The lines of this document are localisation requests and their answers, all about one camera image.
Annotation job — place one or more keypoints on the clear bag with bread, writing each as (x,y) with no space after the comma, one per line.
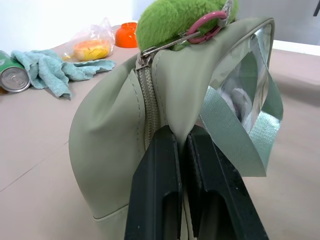
(91,46)

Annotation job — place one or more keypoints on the sage green zip pouch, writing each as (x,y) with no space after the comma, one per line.
(105,140)

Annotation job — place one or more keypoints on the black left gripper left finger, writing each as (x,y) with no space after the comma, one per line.
(155,185)

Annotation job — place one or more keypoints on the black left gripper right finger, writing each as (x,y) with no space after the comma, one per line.
(222,195)

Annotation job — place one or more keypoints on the dark object at wall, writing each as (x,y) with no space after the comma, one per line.
(317,7)

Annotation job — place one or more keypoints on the orange cup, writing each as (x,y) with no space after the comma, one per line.
(126,35)

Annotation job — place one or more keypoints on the green drink can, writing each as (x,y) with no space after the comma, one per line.
(11,75)

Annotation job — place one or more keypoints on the light blue cloth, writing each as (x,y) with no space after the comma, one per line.
(50,68)

